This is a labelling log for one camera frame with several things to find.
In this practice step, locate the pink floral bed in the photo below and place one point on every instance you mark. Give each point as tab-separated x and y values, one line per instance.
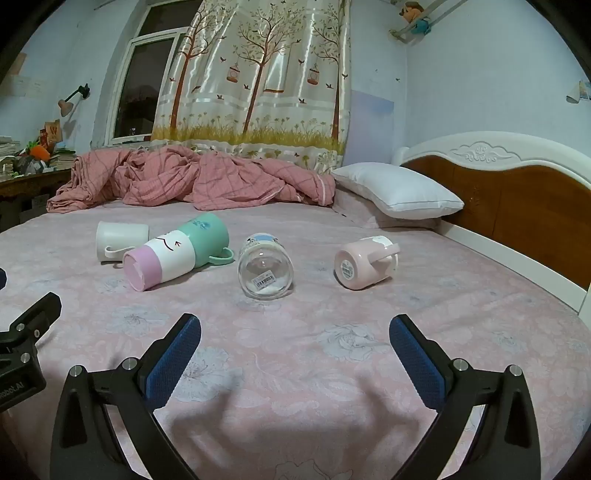
286	350

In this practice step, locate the pink wall lamp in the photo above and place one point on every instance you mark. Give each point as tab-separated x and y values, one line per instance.
69	102

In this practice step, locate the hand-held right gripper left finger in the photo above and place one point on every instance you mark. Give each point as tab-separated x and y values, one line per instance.
173	357

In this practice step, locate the paper wall sticker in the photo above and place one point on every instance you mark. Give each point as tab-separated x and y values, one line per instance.
579	92

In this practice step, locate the white wooden headboard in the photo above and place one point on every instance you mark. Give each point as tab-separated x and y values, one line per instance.
517	203

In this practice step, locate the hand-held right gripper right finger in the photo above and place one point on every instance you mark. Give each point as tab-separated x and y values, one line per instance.
415	357

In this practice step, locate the clear glass cup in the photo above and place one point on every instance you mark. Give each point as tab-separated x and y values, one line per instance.
265	267

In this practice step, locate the pink checked blanket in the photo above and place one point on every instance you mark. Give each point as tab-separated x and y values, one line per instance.
194	177

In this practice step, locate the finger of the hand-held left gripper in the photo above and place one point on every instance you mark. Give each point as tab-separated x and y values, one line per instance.
39	314

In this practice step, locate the cluttered desk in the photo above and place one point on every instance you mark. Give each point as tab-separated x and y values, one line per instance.
27	170

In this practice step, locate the green white pink mug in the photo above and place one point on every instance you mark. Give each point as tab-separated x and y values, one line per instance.
178	251

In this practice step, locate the window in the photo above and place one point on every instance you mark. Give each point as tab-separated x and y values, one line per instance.
138	87

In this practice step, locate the tree print curtain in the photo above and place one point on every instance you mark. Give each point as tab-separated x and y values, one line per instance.
258	78

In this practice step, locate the white pillow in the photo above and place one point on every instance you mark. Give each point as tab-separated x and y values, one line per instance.
397	189

